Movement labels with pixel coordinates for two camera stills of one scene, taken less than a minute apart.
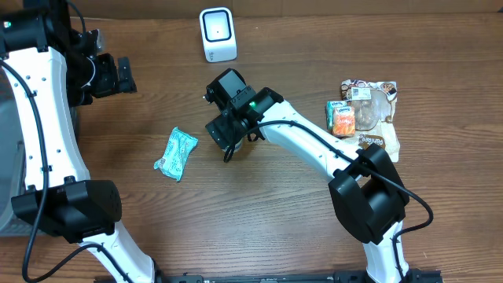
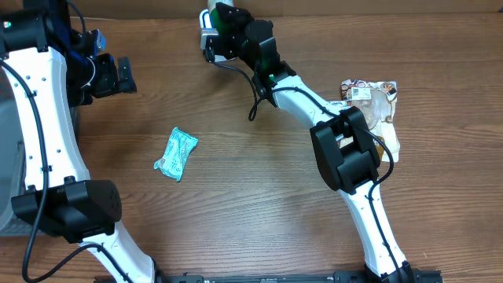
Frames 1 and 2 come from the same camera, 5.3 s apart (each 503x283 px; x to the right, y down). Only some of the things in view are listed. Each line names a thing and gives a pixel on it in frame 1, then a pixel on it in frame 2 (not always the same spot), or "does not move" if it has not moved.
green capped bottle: [236, 146] to [214, 16]
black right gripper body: [227, 128] to [240, 28]
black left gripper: [122, 75] does not move
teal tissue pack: [180, 145] does not move
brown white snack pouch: [374, 103] does not move
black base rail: [415, 277] does not move
